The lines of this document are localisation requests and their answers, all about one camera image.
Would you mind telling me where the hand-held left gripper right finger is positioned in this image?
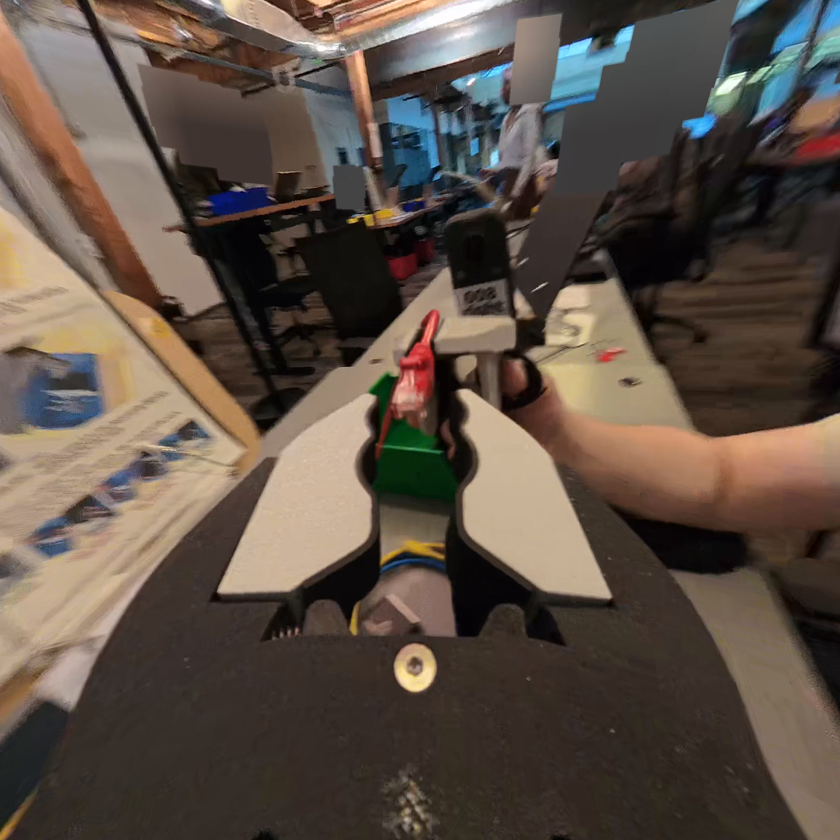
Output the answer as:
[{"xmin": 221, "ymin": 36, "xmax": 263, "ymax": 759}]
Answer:
[{"xmin": 453, "ymin": 387, "xmax": 614, "ymax": 605}]

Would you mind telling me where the wooden support beam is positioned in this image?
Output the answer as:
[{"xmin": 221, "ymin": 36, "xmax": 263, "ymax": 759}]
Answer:
[{"xmin": 0, "ymin": 13, "xmax": 161, "ymax": 311}]

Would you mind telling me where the printed instruction poster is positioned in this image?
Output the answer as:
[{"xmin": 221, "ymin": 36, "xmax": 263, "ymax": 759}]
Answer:
[{"xmin": 0, "ymin": 210, "xmax": 245, "ymax": 664}]

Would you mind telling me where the yellow ethernet cable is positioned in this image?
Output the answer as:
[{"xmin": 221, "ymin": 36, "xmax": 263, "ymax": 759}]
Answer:
[{"xmin": 351, "ymin": 539, "xmax": 448, "ymax": 635}]

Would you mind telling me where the person's right hand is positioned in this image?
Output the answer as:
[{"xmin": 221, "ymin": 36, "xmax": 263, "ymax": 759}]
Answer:
[{"xmin": 502, "ymin": 357, "xmax": 573, "ymax": 462}]

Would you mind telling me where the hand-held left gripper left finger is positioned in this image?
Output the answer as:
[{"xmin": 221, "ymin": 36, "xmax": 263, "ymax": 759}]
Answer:
[{"xmin": 217, "ymin": 392, "xmax": 382, "ymax": 601}]

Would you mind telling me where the silver ventilation duct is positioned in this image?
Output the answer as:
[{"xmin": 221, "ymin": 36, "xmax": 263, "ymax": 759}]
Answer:
[{"xmin": 220, "ymin": 0, "xmax": 350, "ymax": 61}]

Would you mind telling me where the blue storage bin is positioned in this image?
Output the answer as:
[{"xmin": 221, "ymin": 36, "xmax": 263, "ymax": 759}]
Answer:
[{"xmin": 209, "ymin": 186, "xmax": 278, "ymax": 219}]

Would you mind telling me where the green plastic bin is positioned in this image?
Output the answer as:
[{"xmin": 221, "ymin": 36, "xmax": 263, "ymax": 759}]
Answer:
[{"xmin": 367, "ymin": 373, "xmax": 460, "ymax": 504}]

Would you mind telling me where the person's right forearm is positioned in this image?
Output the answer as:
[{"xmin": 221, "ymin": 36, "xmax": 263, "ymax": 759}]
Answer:
[{"xmin": 548, "ymin": 410, "xmax": 840, "ymax": 534}]

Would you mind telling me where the wooden top desk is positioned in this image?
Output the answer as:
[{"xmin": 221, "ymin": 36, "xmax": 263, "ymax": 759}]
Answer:
[{"xmin": 163, "ymin": 192, "xmax": 337, "ymax": 395}]

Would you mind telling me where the red ethernet cable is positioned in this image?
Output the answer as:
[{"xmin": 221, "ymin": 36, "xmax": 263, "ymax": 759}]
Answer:
[{"xmin": 375, "ymin": 310, "xmax": 439, "ymax": 460}]

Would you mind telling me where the black office chair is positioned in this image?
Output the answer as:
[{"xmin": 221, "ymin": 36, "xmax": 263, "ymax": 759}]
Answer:
[{"xmin": 297, "ymin": 228, "xmax": 403, "ymax": 368}]

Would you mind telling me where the instruction sheet on board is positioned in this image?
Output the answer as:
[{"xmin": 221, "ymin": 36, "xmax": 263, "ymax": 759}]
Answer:
[{"xmin": 105, "ymin": 289, "xmax": 263, "ymax": 463}]

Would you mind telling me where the red storage bin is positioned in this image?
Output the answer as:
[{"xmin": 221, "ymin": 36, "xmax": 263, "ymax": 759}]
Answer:
[{"xmin": 386, "ymin": 239, "xmax": 435, "ymax": 282}]

